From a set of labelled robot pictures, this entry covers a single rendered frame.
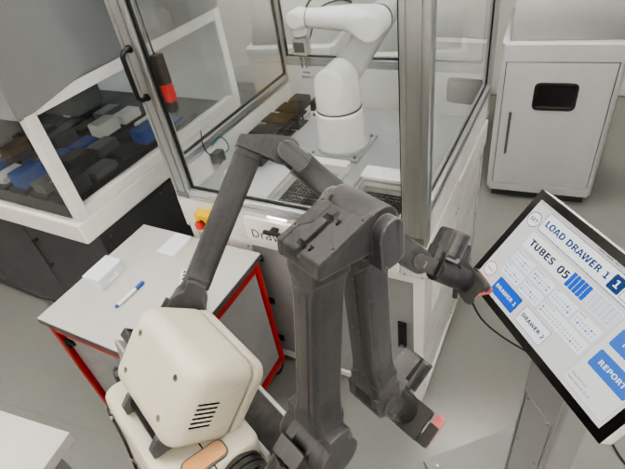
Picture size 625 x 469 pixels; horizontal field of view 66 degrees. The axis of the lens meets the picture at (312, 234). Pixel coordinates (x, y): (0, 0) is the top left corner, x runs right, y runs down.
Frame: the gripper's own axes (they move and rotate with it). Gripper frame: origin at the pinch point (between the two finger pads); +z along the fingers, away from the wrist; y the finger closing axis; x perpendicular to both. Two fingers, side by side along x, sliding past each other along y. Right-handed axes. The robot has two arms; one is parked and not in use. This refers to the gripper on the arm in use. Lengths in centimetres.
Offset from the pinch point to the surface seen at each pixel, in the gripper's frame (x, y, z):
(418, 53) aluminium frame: -35, 32, -37
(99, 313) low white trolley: 97, 61, -67
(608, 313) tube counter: -15.2, -20.0, 7.1
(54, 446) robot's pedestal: 102, 12, -73
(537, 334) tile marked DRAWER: -0.2, -12.7, 7.3
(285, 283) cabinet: 65, 71, -5
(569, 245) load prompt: -20.0, -2.4, 6.5
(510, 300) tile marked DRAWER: -0.5, -1.3, 6.9
